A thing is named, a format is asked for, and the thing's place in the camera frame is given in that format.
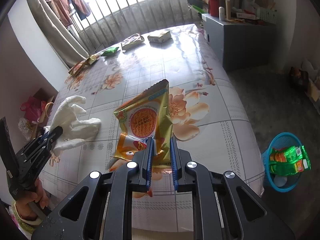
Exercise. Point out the crumpled yellow snack bag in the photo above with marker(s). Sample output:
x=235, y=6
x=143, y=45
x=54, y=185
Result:
x=92, y=59

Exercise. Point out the grey curtain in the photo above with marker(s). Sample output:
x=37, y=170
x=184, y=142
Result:
x=62, y=41

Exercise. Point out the green plastic basket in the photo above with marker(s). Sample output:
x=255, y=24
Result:
x=266, y=15

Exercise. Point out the green red snack bag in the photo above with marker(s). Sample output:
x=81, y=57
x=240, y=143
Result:
x=289, y=161

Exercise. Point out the white tissue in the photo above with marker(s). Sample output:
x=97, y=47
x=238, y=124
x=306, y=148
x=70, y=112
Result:
x=75, y=131

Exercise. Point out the grey cabinet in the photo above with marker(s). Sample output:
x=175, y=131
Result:
x=239, y=45

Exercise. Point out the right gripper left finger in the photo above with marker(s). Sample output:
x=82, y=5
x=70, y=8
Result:
x=141, y=181

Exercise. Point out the blue plastic waste basket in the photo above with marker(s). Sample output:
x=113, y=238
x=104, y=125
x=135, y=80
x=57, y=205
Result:
x=280, y=183

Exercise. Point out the green snack packet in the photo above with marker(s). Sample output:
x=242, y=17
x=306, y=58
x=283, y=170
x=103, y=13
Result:
x=109, y=51

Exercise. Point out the pink plastic bag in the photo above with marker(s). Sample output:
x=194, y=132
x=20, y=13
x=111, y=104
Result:
x=34, y=110

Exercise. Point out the metal window railing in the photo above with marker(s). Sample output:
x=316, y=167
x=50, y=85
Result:
x=111, y=21

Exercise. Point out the person's left hand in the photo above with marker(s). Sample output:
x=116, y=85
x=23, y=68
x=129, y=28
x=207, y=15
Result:
x=22, y=205

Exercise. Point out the yellow instant noodle packet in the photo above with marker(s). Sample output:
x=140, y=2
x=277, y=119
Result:
x=146, y=115

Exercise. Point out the large yellow noodle packet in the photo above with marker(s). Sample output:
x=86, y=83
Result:
x=76, y=70

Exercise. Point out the floral plastic tablecloth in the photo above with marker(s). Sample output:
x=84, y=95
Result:
x=209, y=121

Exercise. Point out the small gold carton box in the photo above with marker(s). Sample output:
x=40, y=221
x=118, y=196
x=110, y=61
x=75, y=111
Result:
x=159, y=36

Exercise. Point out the hanging clothes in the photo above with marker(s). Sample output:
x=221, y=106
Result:
x=63, y=11

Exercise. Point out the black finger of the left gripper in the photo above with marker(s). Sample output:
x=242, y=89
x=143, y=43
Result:
x=49, y=138

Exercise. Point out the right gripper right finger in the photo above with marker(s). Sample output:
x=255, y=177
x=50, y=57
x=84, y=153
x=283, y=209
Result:
x=182, y=181

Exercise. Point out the small yellow noodle packet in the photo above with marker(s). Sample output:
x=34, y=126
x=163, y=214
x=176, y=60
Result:
x=132, y=41

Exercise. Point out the red thermos bottle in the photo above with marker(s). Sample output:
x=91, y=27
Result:
x=214, y=7

